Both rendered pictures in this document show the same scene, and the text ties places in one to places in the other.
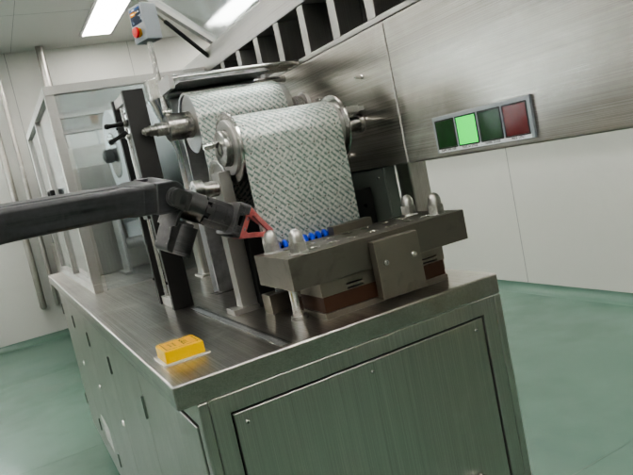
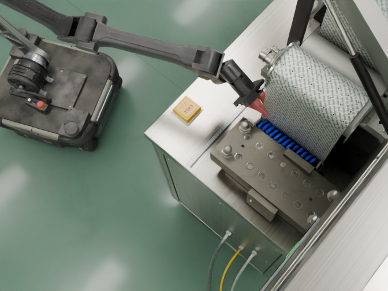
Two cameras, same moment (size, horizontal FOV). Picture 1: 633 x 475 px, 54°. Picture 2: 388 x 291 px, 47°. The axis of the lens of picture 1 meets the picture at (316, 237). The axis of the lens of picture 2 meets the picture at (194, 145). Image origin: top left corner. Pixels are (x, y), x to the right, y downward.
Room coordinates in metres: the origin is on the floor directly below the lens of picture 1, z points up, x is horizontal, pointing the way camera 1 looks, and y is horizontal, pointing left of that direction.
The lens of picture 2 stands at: (0.92, -0.39, 2.31)
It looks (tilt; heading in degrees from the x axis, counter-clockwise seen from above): 69 degrees down; 76
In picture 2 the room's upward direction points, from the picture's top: 8 degrees counter-clockwise
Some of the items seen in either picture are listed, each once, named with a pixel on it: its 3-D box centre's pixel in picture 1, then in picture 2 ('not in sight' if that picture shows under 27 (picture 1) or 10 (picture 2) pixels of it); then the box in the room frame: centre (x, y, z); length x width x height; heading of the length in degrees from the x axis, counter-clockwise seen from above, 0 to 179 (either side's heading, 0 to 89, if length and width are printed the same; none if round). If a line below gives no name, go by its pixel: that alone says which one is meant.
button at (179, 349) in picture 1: (180, 349); (186, 109); (1.08, 0.28, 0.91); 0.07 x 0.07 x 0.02; 26
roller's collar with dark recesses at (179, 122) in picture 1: (179, 126); not in sight; (1.55, 0.27, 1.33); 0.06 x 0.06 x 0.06; 26
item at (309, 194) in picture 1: (307, 202); (295, 127); (1.33, 0.00, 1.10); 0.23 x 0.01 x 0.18; 116
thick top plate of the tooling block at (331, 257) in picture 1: (363, 246); (277, 177); (1.24, -0.09, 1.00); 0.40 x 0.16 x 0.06; 116
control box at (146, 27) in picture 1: (142, 24); not in sight; (1.84, 0.35, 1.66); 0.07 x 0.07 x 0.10; 44
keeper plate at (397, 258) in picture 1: (398, 264); (261, 206); (1.17, -0.14, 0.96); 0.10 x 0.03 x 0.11; 116
